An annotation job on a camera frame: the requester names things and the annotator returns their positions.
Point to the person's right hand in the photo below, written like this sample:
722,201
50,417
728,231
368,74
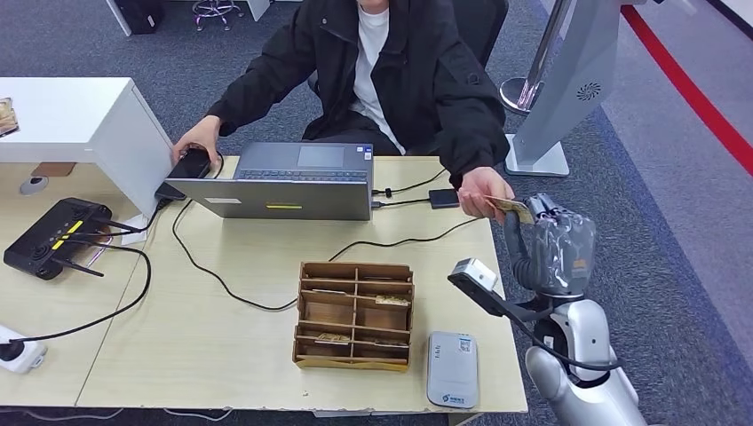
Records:
200,135

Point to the person's left hand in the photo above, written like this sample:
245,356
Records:
479,191

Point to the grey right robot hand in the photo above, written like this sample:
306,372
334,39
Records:
559,253

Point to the black smartphone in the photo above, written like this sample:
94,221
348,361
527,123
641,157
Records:
191,166

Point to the yellow hotel key card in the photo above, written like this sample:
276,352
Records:
512,207
333,338
389,344
392,300
329,291

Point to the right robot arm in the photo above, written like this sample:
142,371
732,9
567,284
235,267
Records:
582,335

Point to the person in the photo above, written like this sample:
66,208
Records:
412,76

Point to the grey card reader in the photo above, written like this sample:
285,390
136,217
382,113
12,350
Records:
452,370

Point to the wooden card organizer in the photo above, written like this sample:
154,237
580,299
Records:
353,317

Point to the yellow card stack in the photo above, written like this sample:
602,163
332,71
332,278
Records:
7,116

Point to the small black hub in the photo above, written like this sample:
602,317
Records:
444,199

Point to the grey laptop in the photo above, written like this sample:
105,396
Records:
276,200

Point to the white paper slip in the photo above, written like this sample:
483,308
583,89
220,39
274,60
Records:
135,232

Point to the white cabinet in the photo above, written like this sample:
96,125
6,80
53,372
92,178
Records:
76,117

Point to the chrome stool base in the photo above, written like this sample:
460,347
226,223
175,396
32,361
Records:
216,10

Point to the black box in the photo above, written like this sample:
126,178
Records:
140,14

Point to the white desk leg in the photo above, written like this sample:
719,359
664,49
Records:
259,9
119,16

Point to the brown cardboard piece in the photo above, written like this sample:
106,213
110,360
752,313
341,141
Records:
54,169

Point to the grey kiosk stand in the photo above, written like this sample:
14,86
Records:
576,76

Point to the grey desk grommet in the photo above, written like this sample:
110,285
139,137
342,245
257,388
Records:
33,185

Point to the black router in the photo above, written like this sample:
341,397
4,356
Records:
47,235

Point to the white power strip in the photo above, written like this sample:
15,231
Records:
26,355

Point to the black camera bracket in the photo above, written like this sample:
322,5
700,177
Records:
494,303

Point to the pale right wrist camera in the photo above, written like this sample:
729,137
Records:
473,273

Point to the chrome stanchion post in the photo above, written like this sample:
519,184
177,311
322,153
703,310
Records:
532,76

